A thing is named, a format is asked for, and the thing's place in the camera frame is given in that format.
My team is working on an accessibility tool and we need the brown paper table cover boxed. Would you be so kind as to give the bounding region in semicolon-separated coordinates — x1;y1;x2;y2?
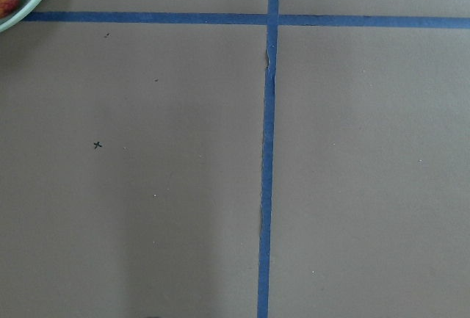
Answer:
1;0;469;317

